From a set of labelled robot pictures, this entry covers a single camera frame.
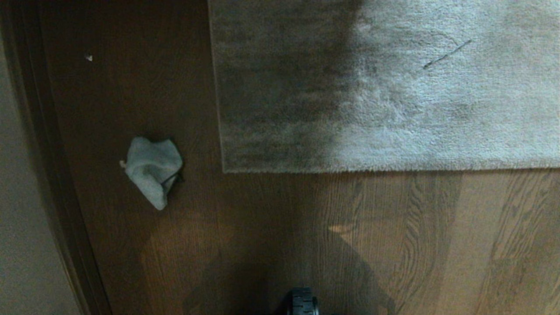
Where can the grey shaggy rug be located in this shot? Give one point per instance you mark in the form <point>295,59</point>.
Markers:
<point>393,96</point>

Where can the grey cleaning cloth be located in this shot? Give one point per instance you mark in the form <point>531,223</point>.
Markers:
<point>151,168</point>

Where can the thin dark strand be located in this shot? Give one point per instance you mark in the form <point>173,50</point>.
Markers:
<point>446,55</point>

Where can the dark wooden baseboard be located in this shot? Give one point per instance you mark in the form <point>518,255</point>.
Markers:
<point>41,131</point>

